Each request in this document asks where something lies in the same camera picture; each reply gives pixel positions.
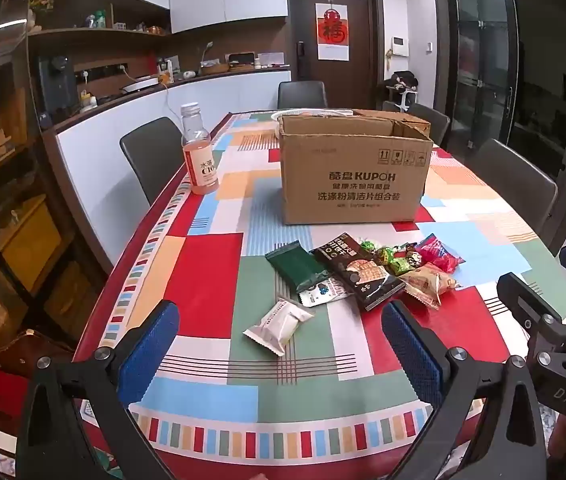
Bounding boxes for dark brown door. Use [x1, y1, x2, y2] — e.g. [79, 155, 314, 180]
[287, 0, 383, 111]

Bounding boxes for white rack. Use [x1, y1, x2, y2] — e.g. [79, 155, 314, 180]
[387, 87, 416, 113]

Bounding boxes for white snack packet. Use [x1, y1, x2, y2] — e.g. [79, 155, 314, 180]
[242, 297, 315, 357]

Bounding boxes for pink drink bottle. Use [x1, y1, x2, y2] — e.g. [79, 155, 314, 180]
[180, 102, 220, 196]

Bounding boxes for pink snack packet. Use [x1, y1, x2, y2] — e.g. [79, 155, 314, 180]
[415, 233, 465, 273]

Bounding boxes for red white wall calendar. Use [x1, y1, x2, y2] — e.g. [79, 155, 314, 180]
[315, 2, 351, 60]

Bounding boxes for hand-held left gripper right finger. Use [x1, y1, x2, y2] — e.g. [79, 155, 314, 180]
[382, 301, 548, 480]

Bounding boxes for black water dispenser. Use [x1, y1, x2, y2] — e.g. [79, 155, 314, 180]
[38, 55, 80, 113]

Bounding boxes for brown cardboard box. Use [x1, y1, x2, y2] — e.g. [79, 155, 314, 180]
[277, 109, 434, 226]

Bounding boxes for white counter cabinet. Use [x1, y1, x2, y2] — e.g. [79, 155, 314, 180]
[43, 67, 292, 266]

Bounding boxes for black glass sliding door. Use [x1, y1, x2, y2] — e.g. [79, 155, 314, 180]
[433, 0, 521, 161]

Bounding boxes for beige snack packet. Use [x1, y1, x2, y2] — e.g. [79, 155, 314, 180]
[398, 262, 461, 310]

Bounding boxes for dark storage shelf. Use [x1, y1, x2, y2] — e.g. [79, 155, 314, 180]
[0, 50, 109, 341]

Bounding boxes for white tray appliance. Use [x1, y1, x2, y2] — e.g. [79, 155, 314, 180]
[120, 76, 161, 93]

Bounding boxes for white fruit basket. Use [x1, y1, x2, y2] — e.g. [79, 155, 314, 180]
[270, 108, 359, 123]

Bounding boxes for black bag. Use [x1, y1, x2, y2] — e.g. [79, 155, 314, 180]
[385, 71, 420, 92]

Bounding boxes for black cookie packet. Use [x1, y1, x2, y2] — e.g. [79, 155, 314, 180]
[310, 232, 407, 312]

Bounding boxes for assorted shelf bottles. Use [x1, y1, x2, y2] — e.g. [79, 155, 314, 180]
[83, 7, 169, 33]

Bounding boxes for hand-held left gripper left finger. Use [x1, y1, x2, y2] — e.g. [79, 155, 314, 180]
[16, 300, 181, 480]

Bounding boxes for dark green snack packet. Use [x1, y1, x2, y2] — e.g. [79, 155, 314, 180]
[265, 241, 331, 293]

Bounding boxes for grey dining chair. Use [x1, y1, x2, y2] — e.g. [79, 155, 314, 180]
[277, 81, 328, 110]
[382, 101, 450, 148]
[120, 116, 184, 206]
[463, 138, 558, 248]

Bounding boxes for small blue white packet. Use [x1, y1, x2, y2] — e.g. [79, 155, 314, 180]
[297, 276, 351, 307]

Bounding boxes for white cable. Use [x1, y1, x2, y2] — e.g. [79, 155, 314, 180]
[160, 82, 181, 121]

